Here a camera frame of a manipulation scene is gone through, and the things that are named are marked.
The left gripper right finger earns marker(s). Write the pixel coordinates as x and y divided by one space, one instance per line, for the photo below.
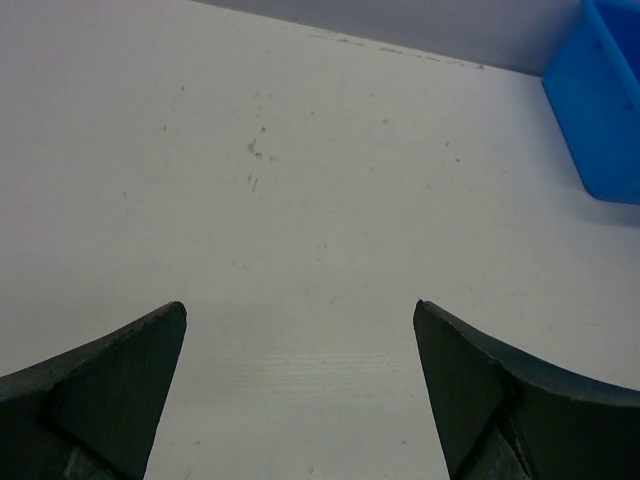
502 413

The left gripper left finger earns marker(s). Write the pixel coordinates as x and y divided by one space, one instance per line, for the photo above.
92 412

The blue plastic bin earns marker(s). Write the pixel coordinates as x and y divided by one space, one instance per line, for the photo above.
592 85

